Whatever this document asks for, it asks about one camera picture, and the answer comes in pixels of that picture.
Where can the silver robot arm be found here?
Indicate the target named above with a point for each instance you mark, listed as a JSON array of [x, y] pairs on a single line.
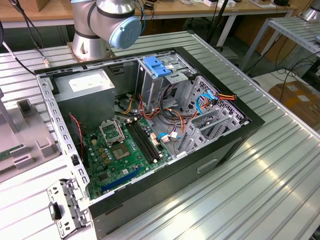
[[85, 25]]

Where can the grey metal disk bay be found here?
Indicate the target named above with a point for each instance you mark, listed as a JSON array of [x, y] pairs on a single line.
[[212, 116]]

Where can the black RAM slot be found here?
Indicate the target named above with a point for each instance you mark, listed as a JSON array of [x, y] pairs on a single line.
[[139, 142], [148, 139], [142, 141], [145, 140]]

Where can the grey metal drive cage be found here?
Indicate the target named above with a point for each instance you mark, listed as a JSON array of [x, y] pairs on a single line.
[[150, 85]]

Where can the green motherboard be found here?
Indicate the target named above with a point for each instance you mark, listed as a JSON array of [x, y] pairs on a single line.
[[135, 150]]

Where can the CPU socket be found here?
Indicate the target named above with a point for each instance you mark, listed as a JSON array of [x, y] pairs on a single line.
[[121, 152]]

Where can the blue plastic drive latch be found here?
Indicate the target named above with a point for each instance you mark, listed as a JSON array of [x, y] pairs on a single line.
[[155, 65]]

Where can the black open PC case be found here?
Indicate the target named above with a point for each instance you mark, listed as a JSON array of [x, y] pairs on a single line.
[[175, 185]]

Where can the blue expansion slot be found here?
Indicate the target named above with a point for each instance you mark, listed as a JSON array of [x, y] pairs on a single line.
[[122, 178]]

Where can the grey power supply unit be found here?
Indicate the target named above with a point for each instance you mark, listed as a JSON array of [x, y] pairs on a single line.
[[85, 105]]

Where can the black case fan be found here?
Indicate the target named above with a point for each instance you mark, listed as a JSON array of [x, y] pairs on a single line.
[[73, 147]]

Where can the small white box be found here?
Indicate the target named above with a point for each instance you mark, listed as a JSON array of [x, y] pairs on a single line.
[[210, 3]]

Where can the black tripod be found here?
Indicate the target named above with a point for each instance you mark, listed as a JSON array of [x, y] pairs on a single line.
[[223, 7]]

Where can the grey parts rack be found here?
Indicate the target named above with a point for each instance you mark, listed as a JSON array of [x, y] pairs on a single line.
[[30, 130]]

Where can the large flat cardboard box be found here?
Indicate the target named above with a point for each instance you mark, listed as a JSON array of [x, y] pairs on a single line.
[[297, 105]]

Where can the green RAM stick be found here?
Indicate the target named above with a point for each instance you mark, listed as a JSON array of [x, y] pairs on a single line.
[[10, 152]]

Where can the metal slat side table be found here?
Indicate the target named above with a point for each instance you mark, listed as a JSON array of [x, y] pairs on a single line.
[[287, 27]]

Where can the small cardboard box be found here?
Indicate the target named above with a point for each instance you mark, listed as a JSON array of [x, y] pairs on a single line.
[[41, 5]]

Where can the small black device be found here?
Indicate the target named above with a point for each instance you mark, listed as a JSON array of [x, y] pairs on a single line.
[[281, 2]]

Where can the wooden desk white frame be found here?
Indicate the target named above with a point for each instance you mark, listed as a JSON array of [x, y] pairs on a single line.
[[175, 11]]

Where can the hinged metal slot bracket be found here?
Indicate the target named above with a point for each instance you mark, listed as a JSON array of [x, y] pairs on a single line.
[[67, 200]]

